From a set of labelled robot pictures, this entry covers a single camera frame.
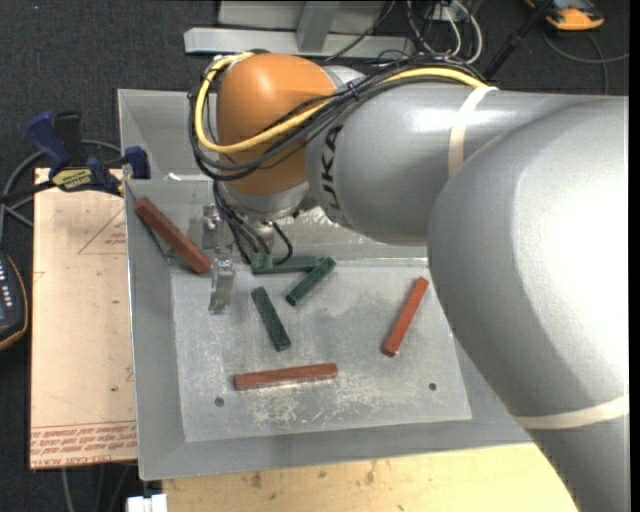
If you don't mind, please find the grey metal bin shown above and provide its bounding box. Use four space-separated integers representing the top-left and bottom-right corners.
117 88 532 482

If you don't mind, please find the brown cardboard board, red print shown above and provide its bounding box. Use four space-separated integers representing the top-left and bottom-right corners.
28 166 139 471

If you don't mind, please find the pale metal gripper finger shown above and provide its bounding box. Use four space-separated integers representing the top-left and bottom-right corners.
207 257 237 316
201 204 224 251

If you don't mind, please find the red-brown flat block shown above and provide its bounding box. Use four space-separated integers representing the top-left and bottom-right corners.
381 276 431 358
232 362 339 392
133 196 212 276

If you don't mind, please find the dark green flat block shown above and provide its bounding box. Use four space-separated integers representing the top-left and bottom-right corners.
285 256 338 308
250 285 293 353
250 255 318 276

